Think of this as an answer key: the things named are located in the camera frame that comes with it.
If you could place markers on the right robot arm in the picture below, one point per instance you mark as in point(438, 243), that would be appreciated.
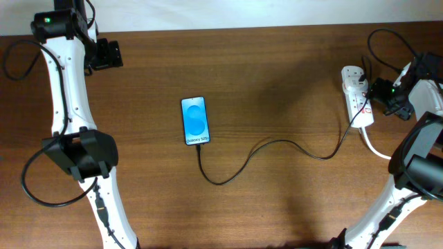
point(415, 173)

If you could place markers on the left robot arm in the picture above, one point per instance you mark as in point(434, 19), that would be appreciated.
point(72, 49)

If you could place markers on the blue Galaxy smartphone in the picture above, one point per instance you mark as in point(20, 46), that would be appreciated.
point(195, 121)

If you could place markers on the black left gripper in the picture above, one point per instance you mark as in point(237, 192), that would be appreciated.
point(109, 57)

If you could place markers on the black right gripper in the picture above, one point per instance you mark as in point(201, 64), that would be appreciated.
point(374, 91)

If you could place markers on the white charger adapter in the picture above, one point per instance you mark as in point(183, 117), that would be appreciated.
point(353, 84)

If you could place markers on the white power strip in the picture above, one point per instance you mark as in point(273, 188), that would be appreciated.
point(358, 107)

